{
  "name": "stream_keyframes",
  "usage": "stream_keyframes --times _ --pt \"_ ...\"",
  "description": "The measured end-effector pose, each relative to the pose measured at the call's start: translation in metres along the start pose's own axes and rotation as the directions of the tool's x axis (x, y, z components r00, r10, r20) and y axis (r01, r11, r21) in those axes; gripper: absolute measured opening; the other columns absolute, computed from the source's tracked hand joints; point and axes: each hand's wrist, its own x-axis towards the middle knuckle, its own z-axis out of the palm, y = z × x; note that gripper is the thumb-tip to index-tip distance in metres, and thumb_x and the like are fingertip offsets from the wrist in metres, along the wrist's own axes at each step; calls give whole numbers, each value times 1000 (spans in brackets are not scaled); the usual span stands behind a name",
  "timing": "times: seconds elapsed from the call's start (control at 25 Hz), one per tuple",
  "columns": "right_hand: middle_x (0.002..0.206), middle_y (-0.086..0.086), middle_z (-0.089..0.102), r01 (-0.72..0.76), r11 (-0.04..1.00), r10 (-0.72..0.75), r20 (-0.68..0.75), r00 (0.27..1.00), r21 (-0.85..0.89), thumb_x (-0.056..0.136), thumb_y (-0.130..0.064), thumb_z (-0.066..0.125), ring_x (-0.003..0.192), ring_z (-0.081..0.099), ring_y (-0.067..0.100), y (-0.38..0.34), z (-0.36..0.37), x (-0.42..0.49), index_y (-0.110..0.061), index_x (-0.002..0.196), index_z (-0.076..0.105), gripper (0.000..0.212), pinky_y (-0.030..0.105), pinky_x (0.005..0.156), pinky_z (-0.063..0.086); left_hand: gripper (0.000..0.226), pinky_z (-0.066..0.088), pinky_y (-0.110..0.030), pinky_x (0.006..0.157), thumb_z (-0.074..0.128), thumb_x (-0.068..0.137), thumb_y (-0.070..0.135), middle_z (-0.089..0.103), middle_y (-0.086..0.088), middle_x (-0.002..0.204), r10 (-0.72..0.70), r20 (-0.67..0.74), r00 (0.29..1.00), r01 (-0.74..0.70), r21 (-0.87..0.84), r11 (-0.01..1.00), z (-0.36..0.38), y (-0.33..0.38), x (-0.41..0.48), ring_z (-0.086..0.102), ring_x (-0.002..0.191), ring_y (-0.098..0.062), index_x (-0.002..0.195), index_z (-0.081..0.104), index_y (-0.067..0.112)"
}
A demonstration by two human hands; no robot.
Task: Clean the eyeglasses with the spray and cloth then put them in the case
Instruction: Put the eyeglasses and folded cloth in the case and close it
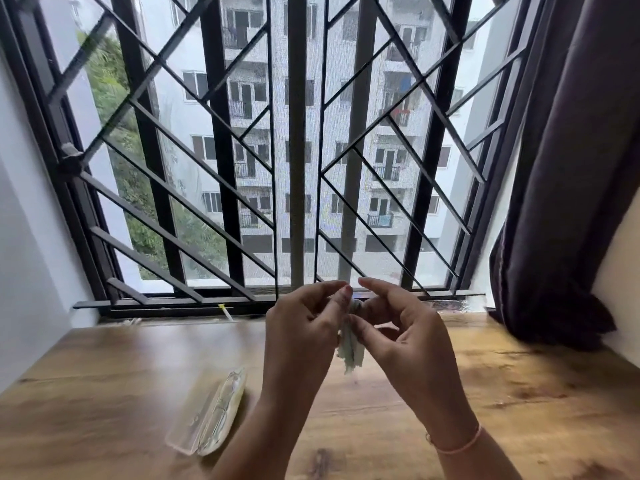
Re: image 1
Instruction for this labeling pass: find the pale green cloth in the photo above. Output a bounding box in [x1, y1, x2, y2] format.
[335, 298, 369, 375]

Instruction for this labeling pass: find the person's left hand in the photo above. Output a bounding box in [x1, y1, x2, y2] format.
[262, 280, 354, 408]

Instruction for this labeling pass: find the person's right forearm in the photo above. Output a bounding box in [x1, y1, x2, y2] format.
[434, 426, 524, 480]

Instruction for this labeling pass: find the clear plastic case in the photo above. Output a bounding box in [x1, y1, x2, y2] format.
[165, 367, 248, 458]

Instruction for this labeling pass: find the black window latch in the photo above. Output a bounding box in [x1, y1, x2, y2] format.
[57, 142, 87, 179]

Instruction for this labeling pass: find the person's left forearm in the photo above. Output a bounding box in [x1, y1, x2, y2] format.
[210, 394, 322, 480]

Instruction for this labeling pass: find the person's right hand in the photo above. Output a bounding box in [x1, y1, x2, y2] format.
[347, 277, 482, 439]

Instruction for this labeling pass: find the white apartment building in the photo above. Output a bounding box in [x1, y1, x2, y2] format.
[134, 0, 501, 286]

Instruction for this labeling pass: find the black window frame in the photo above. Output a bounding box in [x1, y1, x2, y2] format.
[0, 0, 547, 318]

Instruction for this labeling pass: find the green tree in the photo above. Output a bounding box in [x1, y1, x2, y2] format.
[76, 31, 232, 281]

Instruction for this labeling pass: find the pink thread bracelet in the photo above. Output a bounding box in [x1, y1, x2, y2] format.
[425, 424, 484, 456]

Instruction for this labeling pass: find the dark purple curtain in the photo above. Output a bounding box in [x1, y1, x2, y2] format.
[488, 0, 640, 351]

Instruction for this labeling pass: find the black metal window grille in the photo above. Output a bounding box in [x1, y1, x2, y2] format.
[10, 0, 532, 311]

